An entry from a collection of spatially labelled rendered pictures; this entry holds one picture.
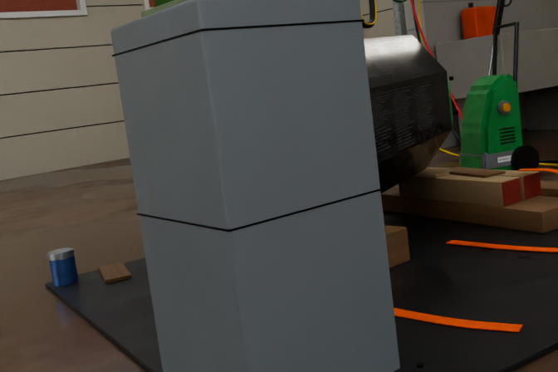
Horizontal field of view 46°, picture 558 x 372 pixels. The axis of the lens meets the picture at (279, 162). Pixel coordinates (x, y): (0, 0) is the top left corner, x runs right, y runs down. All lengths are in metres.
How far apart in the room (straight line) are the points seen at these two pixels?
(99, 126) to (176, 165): 7.50
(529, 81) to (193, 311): 4.34
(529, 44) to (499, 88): 1.59
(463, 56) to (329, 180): 4.10
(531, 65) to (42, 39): 5.73
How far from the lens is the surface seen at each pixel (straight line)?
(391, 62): 2.74
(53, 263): 2.74
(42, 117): 8.60
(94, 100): 8.83
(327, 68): 1.36
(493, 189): 2.75
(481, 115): 3.92
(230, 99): 1.21
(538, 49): 5.58
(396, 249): 2.33
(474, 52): 5.33
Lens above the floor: 0.67
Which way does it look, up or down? 6 degrees down
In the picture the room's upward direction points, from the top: 7 degrees counter-clockwise
